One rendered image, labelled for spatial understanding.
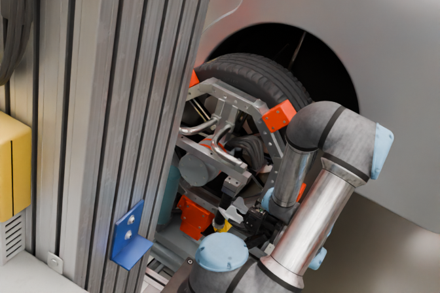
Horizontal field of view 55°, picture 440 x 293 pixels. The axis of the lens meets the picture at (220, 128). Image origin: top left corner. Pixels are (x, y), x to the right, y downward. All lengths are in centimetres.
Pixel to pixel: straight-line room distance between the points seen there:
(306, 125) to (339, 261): 179
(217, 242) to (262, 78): 72
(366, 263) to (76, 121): 246
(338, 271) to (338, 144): 174
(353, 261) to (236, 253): 181
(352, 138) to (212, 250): 41
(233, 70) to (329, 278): 147
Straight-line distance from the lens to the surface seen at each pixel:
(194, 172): 151
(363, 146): 97
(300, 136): 103
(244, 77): 154
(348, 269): 271
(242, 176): 136
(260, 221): 135
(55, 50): 49
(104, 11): 44
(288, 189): 121
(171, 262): 214
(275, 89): 153
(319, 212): 98
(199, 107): 171
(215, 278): 102
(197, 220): 183
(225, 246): 103
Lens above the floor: 179
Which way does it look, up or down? 32 degrees down
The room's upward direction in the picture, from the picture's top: 17 degrees clockwise
